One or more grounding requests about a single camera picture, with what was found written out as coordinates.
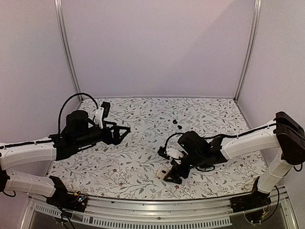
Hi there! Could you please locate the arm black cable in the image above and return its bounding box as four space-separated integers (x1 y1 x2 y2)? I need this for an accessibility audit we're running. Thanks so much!
165 132 184 156
57 93 100 134

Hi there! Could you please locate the right aluminium frame post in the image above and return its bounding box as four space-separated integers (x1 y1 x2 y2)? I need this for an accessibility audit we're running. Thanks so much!
234 0 262 103

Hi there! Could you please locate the aluminium frame post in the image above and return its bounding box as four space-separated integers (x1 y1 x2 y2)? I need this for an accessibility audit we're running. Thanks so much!
234 0 262 103
54 0 81 93

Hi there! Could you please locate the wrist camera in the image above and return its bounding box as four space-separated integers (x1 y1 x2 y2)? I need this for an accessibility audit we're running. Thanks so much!
93 102 111 129
157 147 184 160

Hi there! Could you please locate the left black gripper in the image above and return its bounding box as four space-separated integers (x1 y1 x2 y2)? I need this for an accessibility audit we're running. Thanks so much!
74 121 131 149

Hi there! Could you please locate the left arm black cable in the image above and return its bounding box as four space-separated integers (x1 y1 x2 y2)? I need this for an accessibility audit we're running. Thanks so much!
57 93 100 134

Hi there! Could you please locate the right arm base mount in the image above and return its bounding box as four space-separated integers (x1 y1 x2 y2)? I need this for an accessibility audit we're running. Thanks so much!
230 177 280 226

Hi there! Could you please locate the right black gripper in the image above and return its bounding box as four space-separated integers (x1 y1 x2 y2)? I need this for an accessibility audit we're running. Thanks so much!
163 151 204 185

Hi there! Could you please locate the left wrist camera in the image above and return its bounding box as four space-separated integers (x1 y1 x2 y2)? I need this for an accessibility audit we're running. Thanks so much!
93 102 111 129

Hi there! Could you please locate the white earbud charging case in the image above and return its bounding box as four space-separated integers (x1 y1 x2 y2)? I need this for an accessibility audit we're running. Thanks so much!
153 167 170 178

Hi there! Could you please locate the front aluminium rail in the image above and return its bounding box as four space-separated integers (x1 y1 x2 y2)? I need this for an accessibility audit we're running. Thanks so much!
19 186 300 229

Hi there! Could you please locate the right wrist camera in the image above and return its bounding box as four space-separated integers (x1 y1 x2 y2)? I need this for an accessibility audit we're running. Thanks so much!
157 147 184 160

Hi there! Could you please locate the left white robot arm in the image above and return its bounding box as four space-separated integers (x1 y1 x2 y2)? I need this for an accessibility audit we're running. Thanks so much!
0 110 131 207

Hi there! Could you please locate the floral patterned table mat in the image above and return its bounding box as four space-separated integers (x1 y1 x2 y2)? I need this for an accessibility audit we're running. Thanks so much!
49 98 266 200

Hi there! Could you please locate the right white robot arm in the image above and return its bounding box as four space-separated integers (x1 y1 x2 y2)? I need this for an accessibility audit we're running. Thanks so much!
158 112 305 208

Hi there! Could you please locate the left aluminium frame post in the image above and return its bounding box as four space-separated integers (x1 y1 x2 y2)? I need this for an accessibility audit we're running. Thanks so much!
54 0 81 93

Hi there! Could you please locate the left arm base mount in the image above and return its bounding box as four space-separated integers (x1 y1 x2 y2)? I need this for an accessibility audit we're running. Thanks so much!
46 176 88 212

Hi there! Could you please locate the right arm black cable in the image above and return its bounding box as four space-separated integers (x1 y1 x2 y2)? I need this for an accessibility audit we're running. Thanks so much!
165 132 184 156

